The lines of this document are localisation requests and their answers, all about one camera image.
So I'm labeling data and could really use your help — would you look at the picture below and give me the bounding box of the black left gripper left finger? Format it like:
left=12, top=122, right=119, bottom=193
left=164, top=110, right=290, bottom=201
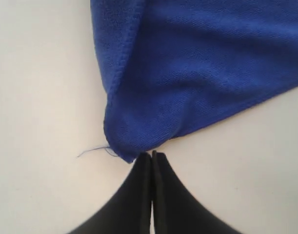
left=71, top=153, right=152, bottom=234

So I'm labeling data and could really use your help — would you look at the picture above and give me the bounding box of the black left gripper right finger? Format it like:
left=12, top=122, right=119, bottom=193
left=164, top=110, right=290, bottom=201
left=151, top=151, right=239, bottom=234

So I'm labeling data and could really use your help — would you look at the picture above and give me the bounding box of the blue microfiber towel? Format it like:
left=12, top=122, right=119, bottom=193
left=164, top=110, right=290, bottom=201
left=90, top=0, right=298, bottom=163

